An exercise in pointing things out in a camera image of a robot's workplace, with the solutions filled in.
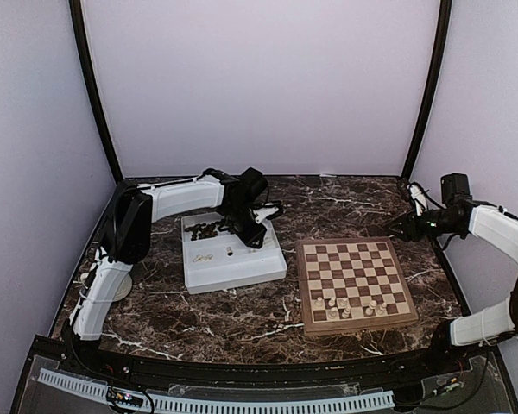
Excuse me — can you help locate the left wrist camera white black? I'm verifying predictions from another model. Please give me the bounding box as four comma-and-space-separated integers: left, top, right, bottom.
252, 204, 284, 224

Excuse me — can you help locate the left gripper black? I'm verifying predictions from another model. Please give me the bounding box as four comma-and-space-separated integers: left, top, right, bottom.
224, 203, 267, 248

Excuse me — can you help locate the black frame post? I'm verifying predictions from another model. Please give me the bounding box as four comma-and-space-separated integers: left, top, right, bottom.
68, 0, 123, 183
401, 0, 452, 179

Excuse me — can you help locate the black left frame post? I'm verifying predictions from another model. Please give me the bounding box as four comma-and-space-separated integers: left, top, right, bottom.
68, 0, 123, 183

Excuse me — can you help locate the black right frame post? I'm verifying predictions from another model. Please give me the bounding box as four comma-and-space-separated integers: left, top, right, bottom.
401, 0, 452, 179

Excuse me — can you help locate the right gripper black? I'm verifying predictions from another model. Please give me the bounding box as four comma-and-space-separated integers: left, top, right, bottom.
384, 206, 461, 242

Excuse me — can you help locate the white plastic divided tray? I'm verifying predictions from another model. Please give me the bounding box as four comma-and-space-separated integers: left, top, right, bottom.
181, 213, 287, 294

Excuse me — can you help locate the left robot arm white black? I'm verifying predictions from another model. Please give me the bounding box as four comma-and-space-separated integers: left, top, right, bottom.
69, 167, 283, 341

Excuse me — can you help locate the black front rail base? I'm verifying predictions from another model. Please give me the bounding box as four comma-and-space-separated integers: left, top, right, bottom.
11, 336, 518, 413

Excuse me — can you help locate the cream ribbed ceramic mug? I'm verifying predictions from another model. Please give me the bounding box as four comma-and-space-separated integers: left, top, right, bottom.
79, 273, 133, 303

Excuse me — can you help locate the dark chess pieces pile lower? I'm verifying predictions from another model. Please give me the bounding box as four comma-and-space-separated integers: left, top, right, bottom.
184, 220, 231, 241

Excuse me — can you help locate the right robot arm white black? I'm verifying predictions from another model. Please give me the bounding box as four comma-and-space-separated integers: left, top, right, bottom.
385, 172, 518, 374

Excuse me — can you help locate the white chess pieces pile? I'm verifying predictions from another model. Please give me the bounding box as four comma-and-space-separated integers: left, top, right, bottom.
193, 254, 213, 262

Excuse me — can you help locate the wooden chess board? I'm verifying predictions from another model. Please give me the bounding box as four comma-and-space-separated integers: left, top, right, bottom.
296, 237, 419, 336

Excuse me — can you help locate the white chess piece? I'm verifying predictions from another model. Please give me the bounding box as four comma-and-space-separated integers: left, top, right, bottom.
342, 305, 351, 319
376, 302, 388, 315
364, 300, 377, 316

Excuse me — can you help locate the white slotted cable duct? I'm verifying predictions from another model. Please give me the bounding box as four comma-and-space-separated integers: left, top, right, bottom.
37, 368, 395, 413

